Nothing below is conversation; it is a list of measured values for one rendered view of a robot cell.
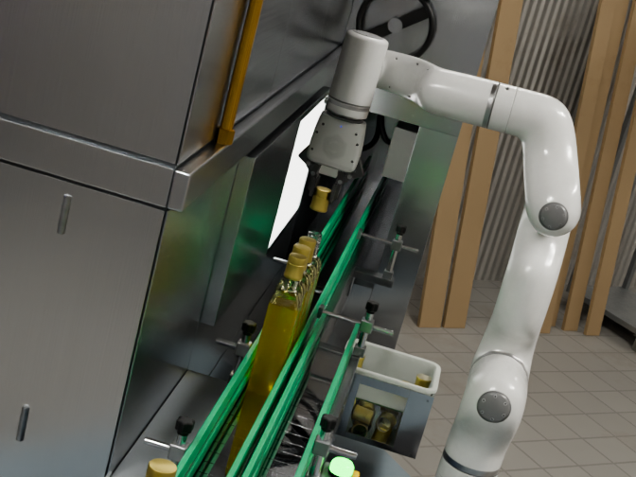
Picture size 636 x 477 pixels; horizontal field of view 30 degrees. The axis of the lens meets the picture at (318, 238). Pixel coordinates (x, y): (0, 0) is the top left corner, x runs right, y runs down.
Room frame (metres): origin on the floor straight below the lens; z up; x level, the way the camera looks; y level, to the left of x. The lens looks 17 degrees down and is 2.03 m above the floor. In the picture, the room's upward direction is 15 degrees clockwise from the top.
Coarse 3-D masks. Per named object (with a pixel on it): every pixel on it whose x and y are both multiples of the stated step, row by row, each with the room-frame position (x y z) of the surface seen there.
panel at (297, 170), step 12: (312, 120) 2.81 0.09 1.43; (300, 132) 2.65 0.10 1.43; (312, 132) 2.88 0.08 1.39; (300, 144) 2.70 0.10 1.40; (300, 168) 2.82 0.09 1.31; (288, 180) 2.64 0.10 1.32; (300, 180) 2.88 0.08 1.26; (288, 192) 2.70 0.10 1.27; (300, 192) 2.95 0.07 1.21; (288, 204) 2.76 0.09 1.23; (276, 216) 2.61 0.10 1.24; (288, 216) 2.82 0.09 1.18; (276, 228) 2.66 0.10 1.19
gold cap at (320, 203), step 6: (318, 186) 2.28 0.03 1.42; (318, 192) 2.26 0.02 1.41; (324, 192) 2.26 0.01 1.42; (330, 192) 2.27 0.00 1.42; (312, 198) 2.27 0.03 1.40; (318, 198) 2.26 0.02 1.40; (324, 198) 2.26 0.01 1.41; (312, 204) 2.26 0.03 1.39; (318, 204) 2.26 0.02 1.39; (324, 204) 2.26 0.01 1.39; (318, 210) 2.26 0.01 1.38; (324, 210) 2.26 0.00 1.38
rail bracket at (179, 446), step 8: (184, 416) 1.65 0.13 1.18; (176, 424) 1.63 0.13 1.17; (184, 424) 1.63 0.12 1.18; (192, 424) 1.63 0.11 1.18; (184, 432) 1.63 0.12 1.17; (152, 440) 1.64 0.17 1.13; (176, 440) 1.64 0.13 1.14; (184, 440) 1.63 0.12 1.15; (160, 448) 1.64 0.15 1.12; (168, 448) 1.64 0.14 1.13; (176, 448) 1.63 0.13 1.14; (184, 448) 1.63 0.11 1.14; (168, 456) 1.63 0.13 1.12; (176, 456) 1.63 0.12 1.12; (176, 464) 1.63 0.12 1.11
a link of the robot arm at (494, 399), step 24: (480, 360) 2.22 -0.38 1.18; (504, 360) 2.20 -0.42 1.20; (480, 384) 2.11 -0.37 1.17; (504, 384) 2.11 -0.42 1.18; (480, 408) 2.10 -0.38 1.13; (504, 408) 2.09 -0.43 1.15; (456, 432) 2.17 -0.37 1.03; (480, 432) 2.12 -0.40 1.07; (504, 432) 2.11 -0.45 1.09; (456, 456) 2.17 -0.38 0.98; (480, 456) 2.15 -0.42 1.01
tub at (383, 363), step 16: (368, 352) 2.57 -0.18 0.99; (384, 352) 2.56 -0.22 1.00; (400, 352) 2.57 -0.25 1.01; (368, 368) 2.56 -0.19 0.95; (384, 368) 2.56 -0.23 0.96; (400, 368) 2.56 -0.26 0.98; (416, 368) 2.56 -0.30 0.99; (432, 368) 2.55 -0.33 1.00; (400, 384) 2.40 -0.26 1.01; (432, 384) 2.45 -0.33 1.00
